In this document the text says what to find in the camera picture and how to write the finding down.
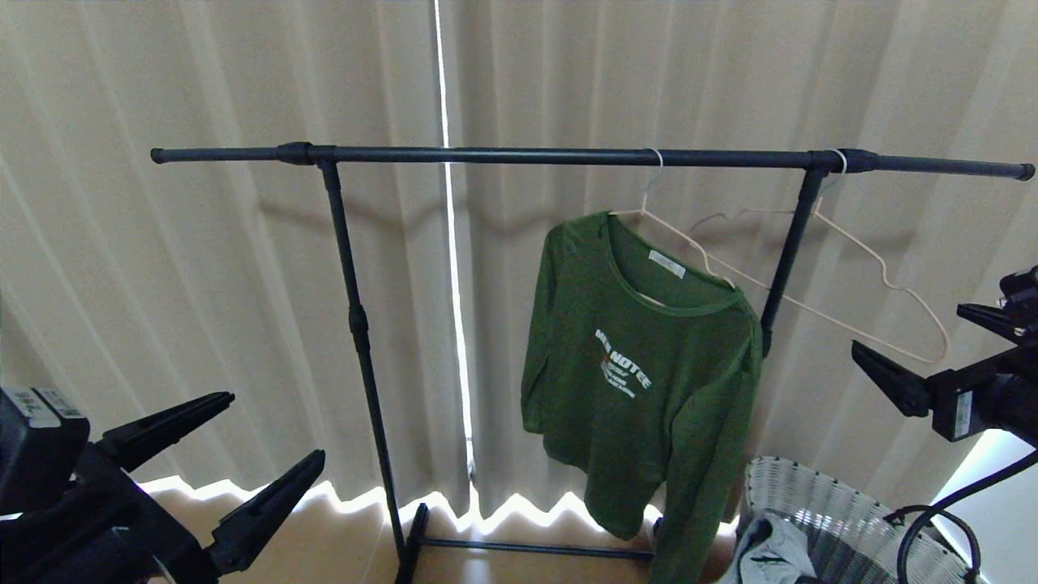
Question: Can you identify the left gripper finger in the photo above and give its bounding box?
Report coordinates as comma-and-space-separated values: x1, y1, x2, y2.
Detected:
97, 392, 236, 473
207, 450, 327, 577

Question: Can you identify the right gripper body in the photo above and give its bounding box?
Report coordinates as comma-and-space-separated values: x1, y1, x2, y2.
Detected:
927, 341, 1038, 447

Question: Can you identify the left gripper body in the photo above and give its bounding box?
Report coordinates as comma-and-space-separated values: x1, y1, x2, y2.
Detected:
0, 442, 221, 584

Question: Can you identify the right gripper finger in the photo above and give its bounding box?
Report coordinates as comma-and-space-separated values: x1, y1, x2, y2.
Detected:
957, 303, 1029, 343
851, 341, 933, 419

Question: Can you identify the pale grey garment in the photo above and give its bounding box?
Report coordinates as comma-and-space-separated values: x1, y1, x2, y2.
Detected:
714, 511, 816, 584

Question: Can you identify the pink clothes hanger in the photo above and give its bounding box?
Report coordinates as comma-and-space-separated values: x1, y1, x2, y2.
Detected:
608, 150, 739, 307
689, 150, 950, 366

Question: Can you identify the green long-sleeved shirt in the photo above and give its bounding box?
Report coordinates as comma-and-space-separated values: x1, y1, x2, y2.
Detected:
521, 213, 763, 584

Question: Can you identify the white laundry basket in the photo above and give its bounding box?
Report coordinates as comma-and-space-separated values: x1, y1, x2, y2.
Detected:
742, 456, 986, 584

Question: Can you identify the black clothes rack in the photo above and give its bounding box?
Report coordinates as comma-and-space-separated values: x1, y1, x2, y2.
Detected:
150, 142, 1036, 584

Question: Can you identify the beige curtain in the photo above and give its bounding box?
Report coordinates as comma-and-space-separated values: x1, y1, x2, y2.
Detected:
0, 0, 1038, 536

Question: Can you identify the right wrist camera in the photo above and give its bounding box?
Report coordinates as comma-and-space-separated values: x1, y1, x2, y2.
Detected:
999, 266, 1038, 309

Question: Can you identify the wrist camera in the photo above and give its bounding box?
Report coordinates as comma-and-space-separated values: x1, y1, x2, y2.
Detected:
999, 266, 1038, 309
0, 385, 92, 517

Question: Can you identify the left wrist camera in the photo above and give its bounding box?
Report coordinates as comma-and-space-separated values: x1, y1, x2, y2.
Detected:
0, 385, 92, 517

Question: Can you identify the black cable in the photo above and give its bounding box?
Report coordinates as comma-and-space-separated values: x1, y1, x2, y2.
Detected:
894, 449, 1038, 584

